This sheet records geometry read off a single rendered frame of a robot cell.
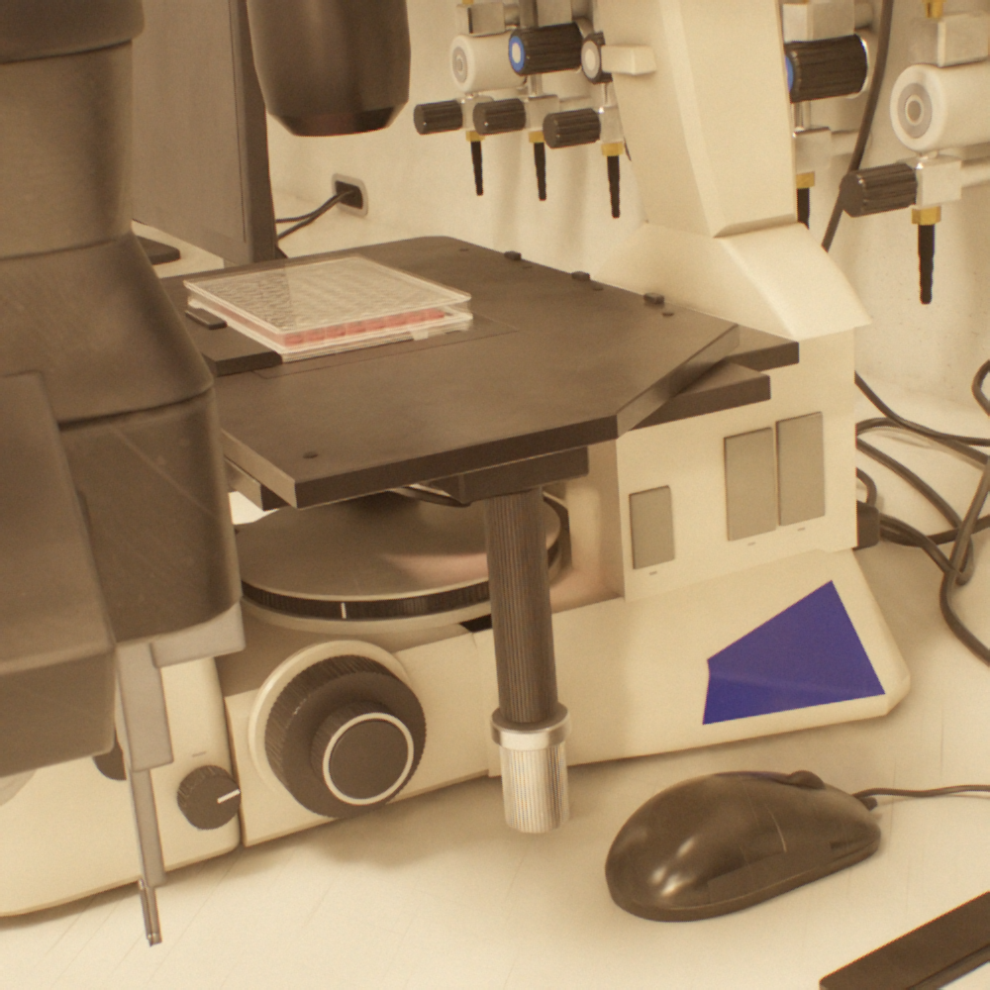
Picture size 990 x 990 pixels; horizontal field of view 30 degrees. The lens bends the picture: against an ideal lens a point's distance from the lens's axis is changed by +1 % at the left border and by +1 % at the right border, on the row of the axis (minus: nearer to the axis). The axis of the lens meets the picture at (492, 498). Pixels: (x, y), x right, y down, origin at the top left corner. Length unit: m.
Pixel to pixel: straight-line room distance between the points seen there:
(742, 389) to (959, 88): 0.57
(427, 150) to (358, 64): 1.33
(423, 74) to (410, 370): 1.41
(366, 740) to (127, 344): 0.53
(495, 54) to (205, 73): 0.73
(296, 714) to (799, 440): 0.27
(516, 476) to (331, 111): 0.19
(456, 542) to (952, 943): 0.30
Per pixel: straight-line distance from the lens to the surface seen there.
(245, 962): 0.71
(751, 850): 0.71
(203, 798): 0.74
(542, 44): 1.70
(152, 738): 0.26
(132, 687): 0.26
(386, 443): 0.60
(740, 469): 0.82
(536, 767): 0.73
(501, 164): 1.93
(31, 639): 0.16
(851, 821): 0.74
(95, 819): 0.75
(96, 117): 0.20
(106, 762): 0.73
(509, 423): 0.61
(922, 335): 1.37
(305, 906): 0.74
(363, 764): 0.73
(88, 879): 0.76
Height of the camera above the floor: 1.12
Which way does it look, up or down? 18 degrees down
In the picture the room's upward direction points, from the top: 5 degrees counter-clockwise
